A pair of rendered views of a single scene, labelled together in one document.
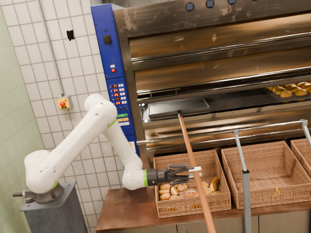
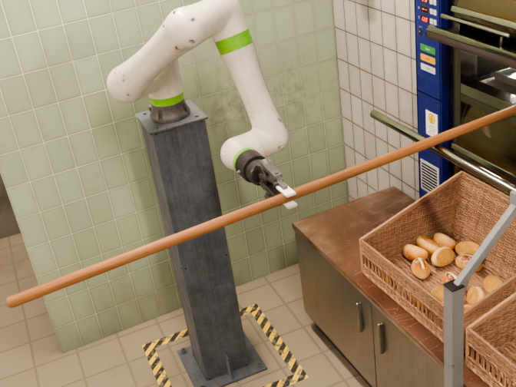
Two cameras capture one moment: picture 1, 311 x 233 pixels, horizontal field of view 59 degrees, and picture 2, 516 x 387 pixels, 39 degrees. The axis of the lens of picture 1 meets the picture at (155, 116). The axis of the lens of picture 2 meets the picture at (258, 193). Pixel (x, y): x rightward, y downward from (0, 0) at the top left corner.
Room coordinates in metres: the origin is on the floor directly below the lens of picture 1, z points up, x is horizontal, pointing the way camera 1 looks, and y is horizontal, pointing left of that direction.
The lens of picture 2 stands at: (0.47, -1.77, 2.19)
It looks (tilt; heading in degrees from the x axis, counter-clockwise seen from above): 29 degrees down; 66
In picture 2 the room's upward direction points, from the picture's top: 9 degrees counter-clockwise
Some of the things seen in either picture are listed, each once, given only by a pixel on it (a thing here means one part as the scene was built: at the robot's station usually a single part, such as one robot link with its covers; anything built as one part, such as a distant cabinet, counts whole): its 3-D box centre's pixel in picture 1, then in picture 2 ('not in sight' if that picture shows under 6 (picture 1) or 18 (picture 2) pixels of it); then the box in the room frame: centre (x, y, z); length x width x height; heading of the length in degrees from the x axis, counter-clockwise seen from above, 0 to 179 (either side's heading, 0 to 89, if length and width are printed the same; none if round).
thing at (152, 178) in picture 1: (152, 176); (253, 166); (1.31, 0.06, 1.18); 0.12 x 0.06 x 0.09; 177
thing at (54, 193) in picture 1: (38, 191); (164, 103); (1.26, 0.67, 1.23); 0.26 x 0.15 x 0.06; 84
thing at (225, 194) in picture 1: (189, 181); (460, 254); (1.91, -0.19, 0.72); 0.56 x 0.49 x 0.28; 87
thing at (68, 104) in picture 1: (64, 102); not in sight; (2.20, 0.72, 1.46); 0.10 x 0.07 x 0.10; 86
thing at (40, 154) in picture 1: (41, 170); (160, 76); (1.24, 0.61, 1.36); 0.16 x 0.13 x 0.19; 22
